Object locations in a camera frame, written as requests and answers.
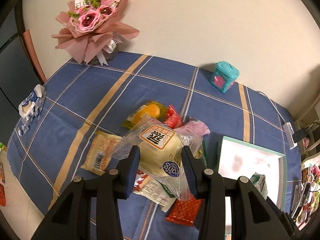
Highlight pink snack packet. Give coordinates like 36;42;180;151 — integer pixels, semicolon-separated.
174;117;210;137

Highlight green pea cracker packet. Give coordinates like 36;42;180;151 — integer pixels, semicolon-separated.
195;140;207;167

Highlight blue plaid tablecloth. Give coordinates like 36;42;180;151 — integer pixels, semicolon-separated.
6;51;303;240

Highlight white tray with green rim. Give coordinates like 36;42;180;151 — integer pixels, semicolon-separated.
216;135;288;235

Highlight white power cord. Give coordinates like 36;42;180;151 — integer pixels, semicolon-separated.
257;90;287;124

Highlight white power strip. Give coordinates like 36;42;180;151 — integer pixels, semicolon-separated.
282;122;298;150

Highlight red candy snack packet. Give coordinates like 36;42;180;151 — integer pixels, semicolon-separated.
163;105;184;129

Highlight black power adapter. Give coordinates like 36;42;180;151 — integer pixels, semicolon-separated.
292;128;310;143

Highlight orange cake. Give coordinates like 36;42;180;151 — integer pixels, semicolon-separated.
121;101;168;129

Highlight red milk biscuit packet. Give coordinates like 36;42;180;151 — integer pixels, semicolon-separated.
165;198;202;227

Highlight pile of colourful trinkets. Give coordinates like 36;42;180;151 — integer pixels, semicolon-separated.
291;153;319;230

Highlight white red-print snack packet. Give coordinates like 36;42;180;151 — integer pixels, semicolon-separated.
133;170;176;212

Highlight cream bun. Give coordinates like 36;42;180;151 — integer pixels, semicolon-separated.
112;114;202;200

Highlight blue white tissue pack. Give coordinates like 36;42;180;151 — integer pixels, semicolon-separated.
18;84;47;136

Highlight teal toy house box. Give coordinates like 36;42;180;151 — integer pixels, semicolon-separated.
210;61;240;93

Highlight beige bread packet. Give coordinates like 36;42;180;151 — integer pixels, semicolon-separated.
81;131;121;176

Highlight pink flower bouquet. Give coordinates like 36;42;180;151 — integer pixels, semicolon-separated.
52;0;139;66

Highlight green biscuit packet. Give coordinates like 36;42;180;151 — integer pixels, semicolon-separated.
250;173;268;199

